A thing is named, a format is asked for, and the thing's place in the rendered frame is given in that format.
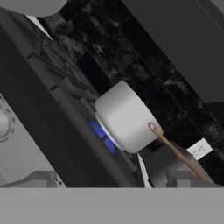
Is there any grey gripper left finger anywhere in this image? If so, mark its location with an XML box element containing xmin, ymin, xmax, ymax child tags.
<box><xmin>0</xmin><ymin>170</ymin><xmax>59</xmax><ymax>188</ymax></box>

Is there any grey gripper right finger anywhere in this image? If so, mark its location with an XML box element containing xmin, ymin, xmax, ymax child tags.
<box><xmin>165</xmin><ymin>169</ymin><xmax>219</xmax><ymax>188</ymax></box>

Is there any dark grey stove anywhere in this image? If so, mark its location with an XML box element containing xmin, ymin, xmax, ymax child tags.
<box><xmin>0</xmin><ymin>5</ymin><xmax>153</xmax><ymax>188</ymax></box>

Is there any grey round stove knob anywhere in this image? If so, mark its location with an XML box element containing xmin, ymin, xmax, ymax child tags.
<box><xmin>0</xmin><ymin>108</ymin><xmax>16</xmax><ymax>144</ymax></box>

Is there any blue burner flame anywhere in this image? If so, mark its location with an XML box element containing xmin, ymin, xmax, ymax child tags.
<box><xmin>88</xmin><ymin>120</ymin><xmax>117</xmax><ymax>156</ymax></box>

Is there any dark grey range hood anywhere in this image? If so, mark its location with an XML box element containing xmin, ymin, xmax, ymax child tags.
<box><xmin>120</xmin><ymin>0</ymin><xmax>224</xmax><ymax>103</ymax></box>

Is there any pale grey round object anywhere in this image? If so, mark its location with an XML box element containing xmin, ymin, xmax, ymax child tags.
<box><xmin>0</xmin><ymin>0</ymin><xmax>68</xmax><ymax>18</ymax></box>

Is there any white wall outlet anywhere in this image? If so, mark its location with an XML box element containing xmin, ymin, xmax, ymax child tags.
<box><xmin>186</xmin><ymin>137</ymin><xmax>214</xmax><ymax>161</ymax></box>

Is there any white pot with wooden handle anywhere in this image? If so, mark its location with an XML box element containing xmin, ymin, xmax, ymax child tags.
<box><xmin>94</xmin><ymin>80</ymin><xmax>215</xmax><ymax>185</ymax></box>

